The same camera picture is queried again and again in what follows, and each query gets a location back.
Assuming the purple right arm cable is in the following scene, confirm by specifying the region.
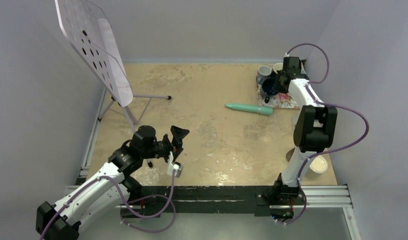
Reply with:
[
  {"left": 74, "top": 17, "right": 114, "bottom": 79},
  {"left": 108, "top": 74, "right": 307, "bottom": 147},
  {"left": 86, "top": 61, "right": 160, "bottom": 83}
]
[{"left": 286, "top": 43, "right": 370, "bottom": 181}]

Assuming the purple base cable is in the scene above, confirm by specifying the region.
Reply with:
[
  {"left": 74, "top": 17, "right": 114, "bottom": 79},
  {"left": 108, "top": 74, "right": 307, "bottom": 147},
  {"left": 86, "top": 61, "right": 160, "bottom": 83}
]
[{"left": 120, "top": 193, "right": 176, "bottom": 233}]

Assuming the brown mug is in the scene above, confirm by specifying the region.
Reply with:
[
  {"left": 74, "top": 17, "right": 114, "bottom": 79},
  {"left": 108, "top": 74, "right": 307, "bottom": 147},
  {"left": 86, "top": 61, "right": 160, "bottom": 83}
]
[{"left": 285, "top": 148, "right": 295, "bottom": 162}]

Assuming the cream mug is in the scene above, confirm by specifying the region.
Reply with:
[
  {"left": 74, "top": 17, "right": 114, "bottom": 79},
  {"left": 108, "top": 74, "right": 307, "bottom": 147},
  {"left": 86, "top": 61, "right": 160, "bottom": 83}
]
[{"left": 305, "top": 155, "right": 329, "bottom": 180}]

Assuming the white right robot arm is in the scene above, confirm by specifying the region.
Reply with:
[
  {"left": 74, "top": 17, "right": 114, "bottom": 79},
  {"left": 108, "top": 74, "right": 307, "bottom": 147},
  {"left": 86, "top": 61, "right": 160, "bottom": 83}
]
[{"left": 272, "top": 56, "right": 338, "bottom": 204}]

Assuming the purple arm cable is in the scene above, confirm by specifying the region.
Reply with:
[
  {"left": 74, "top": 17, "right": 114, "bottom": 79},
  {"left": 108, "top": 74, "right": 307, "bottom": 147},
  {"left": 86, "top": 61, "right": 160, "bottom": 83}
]
[
  {"left": 286, "top": 43, "right": 370, "bottom": 181},
  {"left": 38, "top": 168, "right": 176, "bottom": 240}
]

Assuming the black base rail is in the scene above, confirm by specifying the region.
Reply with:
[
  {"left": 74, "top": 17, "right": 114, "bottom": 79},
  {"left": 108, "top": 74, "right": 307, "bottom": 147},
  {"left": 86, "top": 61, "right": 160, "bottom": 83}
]
[{"left": 127, "top": 185, "right": 307, "bottom": 221}]

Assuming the grey mug with lettering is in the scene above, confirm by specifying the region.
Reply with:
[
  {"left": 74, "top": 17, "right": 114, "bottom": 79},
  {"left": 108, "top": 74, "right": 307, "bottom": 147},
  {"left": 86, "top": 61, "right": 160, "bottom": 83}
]
[{"left": 256, "top": 65, "right": 272, "bottom": 85}]

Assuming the floral tray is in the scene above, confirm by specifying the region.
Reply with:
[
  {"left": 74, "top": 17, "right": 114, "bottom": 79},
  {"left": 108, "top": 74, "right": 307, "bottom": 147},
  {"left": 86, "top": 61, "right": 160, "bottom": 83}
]
[{"left": 257, "top": 84, "right": 300, "bottom": 110}]

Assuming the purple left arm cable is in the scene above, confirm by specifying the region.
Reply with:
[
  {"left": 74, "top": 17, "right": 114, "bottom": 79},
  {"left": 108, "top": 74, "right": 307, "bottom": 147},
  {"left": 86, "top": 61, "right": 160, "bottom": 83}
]
[{"left": 38, "top": 168, "right": 176, "bottom": 240}]

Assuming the dark blue mug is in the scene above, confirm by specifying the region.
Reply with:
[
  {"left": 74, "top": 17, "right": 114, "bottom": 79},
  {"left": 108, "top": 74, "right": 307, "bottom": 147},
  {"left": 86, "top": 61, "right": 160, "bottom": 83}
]
[{"left": 260, "top": 78, "right": 278, "bottom": 104}]

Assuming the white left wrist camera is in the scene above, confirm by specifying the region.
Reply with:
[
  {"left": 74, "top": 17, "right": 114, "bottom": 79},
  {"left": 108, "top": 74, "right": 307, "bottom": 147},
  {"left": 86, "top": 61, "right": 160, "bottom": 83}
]
[{"left": 167, "top": 151, "right": 183, "bottom": 178}]

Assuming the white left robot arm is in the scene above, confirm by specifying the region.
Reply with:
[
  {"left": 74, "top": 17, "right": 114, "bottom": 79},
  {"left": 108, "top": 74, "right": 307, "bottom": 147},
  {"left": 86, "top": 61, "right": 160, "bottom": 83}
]
[{"left": 35, "top": 125, "right": 190, "bottom": 240}]

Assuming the black mug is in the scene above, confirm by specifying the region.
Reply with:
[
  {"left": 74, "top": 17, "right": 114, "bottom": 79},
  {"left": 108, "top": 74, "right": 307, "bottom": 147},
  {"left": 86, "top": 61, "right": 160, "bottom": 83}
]
[{"left": 271, "top": 62, "right": 283, "bottom": 78}]

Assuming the mint green tube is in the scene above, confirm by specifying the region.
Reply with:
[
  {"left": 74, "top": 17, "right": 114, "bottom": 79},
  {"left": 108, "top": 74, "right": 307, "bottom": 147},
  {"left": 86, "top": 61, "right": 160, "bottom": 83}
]
[{"left": 225, "top": 103, "right": 273, "bottom": 115}]

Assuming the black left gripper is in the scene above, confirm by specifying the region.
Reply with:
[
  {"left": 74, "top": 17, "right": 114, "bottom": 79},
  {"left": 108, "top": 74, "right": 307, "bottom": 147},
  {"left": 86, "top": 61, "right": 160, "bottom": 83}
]
[{"left": 141, "top": 126, "right": 188, "bottom": 165}]

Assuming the lilac tripod stand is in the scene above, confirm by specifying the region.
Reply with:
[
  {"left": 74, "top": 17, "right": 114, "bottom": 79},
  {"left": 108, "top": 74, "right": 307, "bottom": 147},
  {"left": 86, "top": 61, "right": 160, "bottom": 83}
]
[{"left": 97, "top": 94, "right": 172, "bottom": 169}]

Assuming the white box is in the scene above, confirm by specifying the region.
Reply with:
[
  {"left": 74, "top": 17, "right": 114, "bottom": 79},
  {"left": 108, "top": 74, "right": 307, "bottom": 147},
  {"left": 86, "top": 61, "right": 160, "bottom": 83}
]
[{"left": 292, "top": 115, "right": 299, "bottom": 131}]

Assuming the perforated calibration board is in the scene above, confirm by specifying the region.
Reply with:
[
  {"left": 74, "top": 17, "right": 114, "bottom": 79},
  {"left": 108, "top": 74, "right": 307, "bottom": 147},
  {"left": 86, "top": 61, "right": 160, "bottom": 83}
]
[{"left": 55, "top": 0, "right": 133, "bottom": 107}]

